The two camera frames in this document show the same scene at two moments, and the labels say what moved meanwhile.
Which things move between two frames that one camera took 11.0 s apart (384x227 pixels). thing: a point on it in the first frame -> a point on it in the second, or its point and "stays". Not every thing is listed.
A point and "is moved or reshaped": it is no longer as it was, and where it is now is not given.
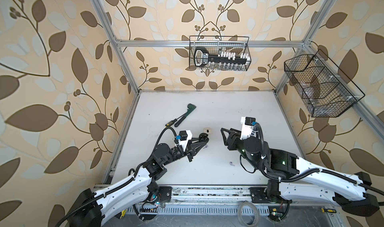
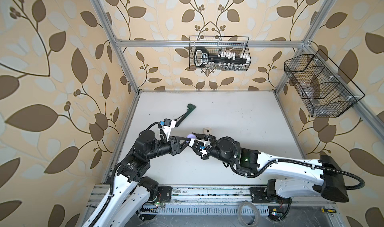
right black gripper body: [236, 144] -> [205, 158]
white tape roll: [239, 216] stays
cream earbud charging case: [207, 130] stays
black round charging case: [203, 137] is moved or reshaped
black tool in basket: [202, 58] stays
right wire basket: [325, 90] stays
